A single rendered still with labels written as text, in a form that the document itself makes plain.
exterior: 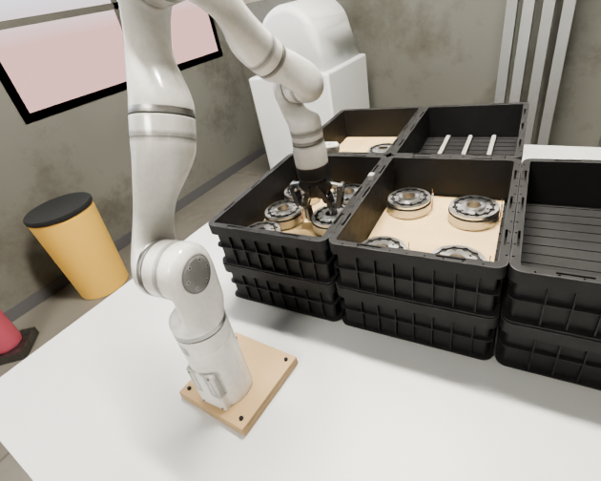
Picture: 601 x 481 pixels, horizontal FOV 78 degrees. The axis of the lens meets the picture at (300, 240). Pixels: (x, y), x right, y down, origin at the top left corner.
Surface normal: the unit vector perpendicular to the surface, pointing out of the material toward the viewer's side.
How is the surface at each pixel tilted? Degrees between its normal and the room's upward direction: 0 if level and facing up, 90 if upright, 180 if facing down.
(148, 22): 68
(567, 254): 0
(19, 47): 90
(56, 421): 0
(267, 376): 2
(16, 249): 90
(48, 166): 90
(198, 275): 91
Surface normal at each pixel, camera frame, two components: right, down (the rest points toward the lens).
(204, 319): 0.77, 0.22
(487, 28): -0.54, 0.55
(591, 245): -0.18, -0.81
